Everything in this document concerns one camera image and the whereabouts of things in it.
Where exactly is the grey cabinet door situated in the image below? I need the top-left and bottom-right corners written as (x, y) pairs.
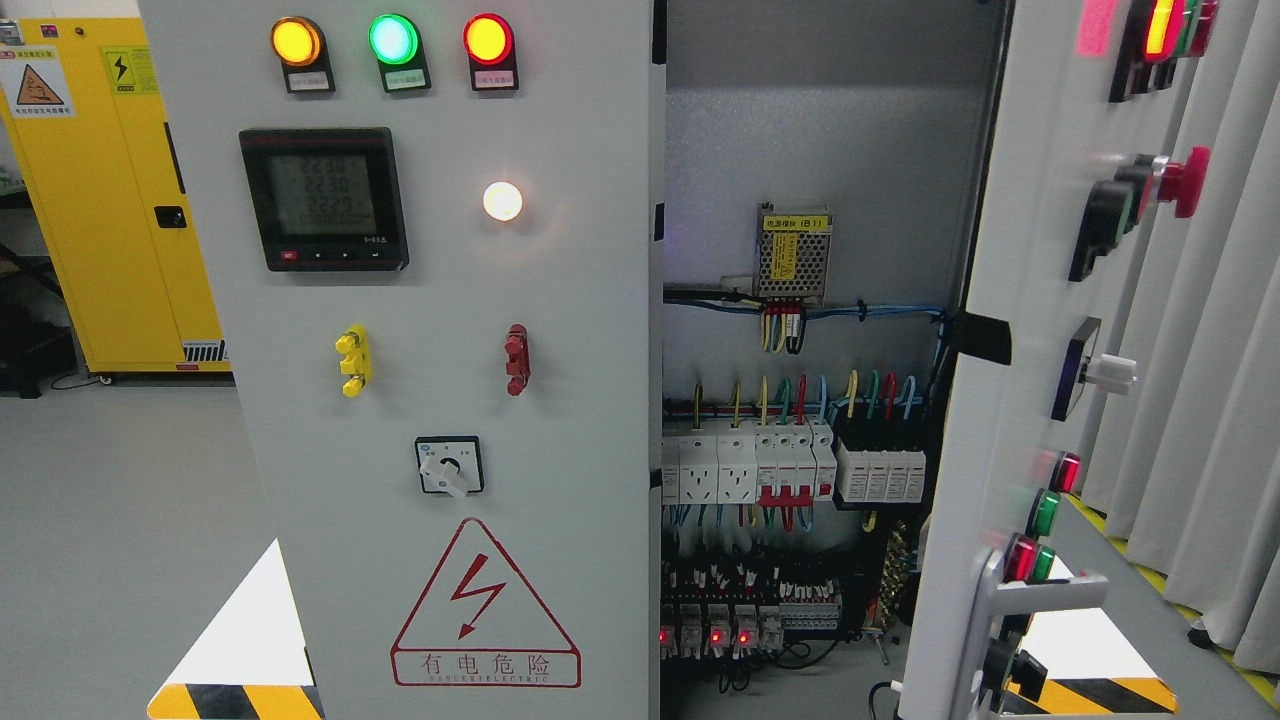
top-left (897, 0), bottom-right (1280, 720)
top-left (140, 1), bottom-right (662, 719)

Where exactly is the white sockets and breakers row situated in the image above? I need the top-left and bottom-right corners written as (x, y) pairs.
top-left (660, 420), bottom-right (837, 509)

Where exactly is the metal mesh power supply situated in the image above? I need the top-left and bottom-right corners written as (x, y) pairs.
top-left (753, 201), bottom-right (835, 305)

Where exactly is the white indicator lamp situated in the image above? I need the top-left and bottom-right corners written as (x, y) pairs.
top-left (483, 181), bottom-right (524, 222)

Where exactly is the black white surge protector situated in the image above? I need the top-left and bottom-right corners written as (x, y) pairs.
top-left (835, 415), bottom-right (928, 509)

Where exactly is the relay and terminal row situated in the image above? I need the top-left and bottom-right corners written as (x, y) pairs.
top-left (655, 556), bottom-right (852, 661)

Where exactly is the red electric hazard sticker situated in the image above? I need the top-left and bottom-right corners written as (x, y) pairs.
top-left (390, 518), bottom-right (582, 688)

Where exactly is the brass ground terminal bar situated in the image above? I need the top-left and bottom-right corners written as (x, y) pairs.
top-left (863, 520), bottom-right (915, 666)

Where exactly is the black digital power meter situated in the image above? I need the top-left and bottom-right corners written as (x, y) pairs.
top-left (239, 127), bottom-right (410, 272)

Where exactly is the red indicator lamp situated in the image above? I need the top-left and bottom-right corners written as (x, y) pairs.
top-left (463, 13), bottom-right (515, 67)

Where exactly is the green indicator lamp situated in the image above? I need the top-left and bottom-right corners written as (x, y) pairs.
top-left (367, 13), bottom-right (420, 67)

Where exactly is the yellow indicator lamp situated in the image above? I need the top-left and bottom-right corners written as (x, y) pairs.
top-left (270, 15), bottom-right (323, 68)

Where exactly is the red emergency stop button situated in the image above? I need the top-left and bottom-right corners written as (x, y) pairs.
top-left (1152, 145), bottom-right (1212, 218)

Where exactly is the yellow safety cabinet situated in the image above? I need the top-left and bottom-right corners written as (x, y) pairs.
top-left (3, 18), bottom-right (230, 374)

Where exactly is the red terminal post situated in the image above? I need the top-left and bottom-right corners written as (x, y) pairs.
top-left (503, 323), bottom-right (531, 397)

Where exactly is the white rotary selector switch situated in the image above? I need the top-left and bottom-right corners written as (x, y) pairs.
top-left (413, 436), bottom-right (485, 498)

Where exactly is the yellow terminal post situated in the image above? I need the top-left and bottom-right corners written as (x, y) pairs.
top-left (334, 324), bottom-right (374, 398)

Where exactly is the silver door handle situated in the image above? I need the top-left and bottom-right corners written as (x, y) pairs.
top-left (945, 550), bottom-right (1108, 720)

